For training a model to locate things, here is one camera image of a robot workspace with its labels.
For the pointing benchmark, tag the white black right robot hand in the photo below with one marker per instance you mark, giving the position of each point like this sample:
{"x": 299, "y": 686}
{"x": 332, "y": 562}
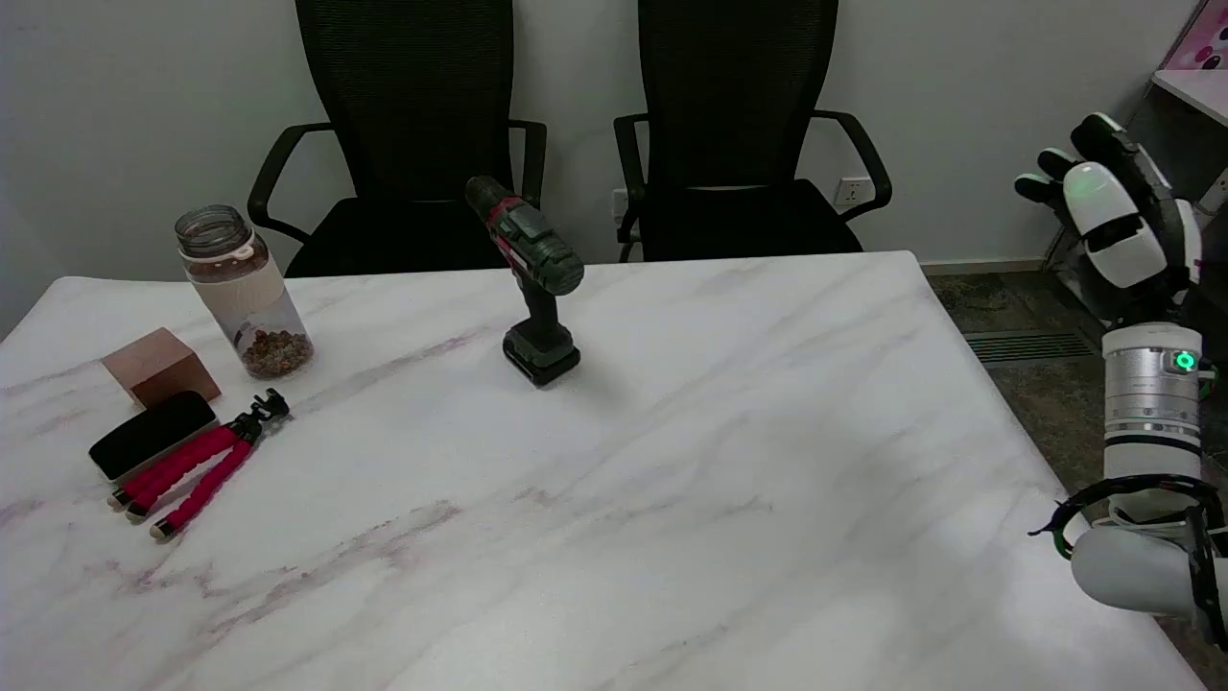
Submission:
{"x": 1118, "y": 226}

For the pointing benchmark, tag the dark green power screwdriver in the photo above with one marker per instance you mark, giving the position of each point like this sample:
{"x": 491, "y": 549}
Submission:
{"x": 537, "y": 251}

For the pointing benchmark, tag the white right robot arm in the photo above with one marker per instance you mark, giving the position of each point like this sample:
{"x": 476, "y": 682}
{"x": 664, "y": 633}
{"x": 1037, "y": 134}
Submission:
{"x": 1149, "y": 403}

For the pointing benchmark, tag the dark floor vent grille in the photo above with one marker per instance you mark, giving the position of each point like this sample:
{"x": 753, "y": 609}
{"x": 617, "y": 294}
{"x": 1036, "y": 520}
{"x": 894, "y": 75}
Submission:
{"x": 1027, "y": 345}

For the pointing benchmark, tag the white desk with slanted leg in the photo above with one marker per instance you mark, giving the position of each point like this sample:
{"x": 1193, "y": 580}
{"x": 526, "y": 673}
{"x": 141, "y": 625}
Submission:
{"x": 1194, "y": 91}

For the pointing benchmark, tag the pink printed board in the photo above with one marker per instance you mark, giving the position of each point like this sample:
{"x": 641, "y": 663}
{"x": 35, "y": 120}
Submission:
{"x": 1204, "y": 38}

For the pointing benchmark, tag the black mesh office chair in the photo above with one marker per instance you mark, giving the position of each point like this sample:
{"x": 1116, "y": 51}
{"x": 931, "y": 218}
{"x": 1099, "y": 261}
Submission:
{"x": 734, "y": 106}
{"x": 408, "y": 106}

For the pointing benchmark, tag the clear jar with nuts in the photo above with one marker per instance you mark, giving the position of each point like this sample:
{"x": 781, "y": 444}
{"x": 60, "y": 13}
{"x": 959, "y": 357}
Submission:
{"x": 251, "y": 297}

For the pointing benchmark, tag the red flexible mini tripod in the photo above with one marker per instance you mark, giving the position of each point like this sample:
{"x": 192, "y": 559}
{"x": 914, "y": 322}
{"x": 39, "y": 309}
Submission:
{"x": 197, "y": 470}

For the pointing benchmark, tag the copper brown cube block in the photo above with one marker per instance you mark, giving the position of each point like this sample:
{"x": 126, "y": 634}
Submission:
{"x": 158, "y": 365}

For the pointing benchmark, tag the black oblong case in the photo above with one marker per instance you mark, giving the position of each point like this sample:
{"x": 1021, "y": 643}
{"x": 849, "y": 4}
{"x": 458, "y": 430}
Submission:
{"x": 153, "y": 434}

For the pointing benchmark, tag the white wall power outlet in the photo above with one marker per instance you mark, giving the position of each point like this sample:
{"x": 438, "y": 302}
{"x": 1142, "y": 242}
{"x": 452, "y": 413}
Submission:
{"x": 851, "y": 192}
{"x": 619, "y": 203}

